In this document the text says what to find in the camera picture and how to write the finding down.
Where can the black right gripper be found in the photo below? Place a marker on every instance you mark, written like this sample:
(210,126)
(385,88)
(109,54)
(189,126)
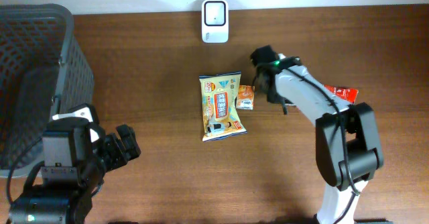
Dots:
(262,82)

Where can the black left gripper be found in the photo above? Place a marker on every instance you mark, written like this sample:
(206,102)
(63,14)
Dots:
(116,147)

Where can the orange tissue pack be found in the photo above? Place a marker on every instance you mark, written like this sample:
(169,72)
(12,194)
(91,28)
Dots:
(245,97)

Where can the yellow wet wipes pack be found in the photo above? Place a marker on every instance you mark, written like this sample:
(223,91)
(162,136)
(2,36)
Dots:
(219,113)

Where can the red snack bag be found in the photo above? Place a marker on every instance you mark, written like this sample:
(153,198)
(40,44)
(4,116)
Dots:
(348,94)

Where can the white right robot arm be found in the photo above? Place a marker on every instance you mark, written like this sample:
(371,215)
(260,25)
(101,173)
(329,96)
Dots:
(348,146)

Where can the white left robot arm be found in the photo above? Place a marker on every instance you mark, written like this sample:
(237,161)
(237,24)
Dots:
(77,155)

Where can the white barcode scanner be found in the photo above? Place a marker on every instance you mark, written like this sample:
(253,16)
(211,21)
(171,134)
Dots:
(215,21)

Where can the grey plastic basket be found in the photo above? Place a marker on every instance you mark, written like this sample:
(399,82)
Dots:
(43,73)

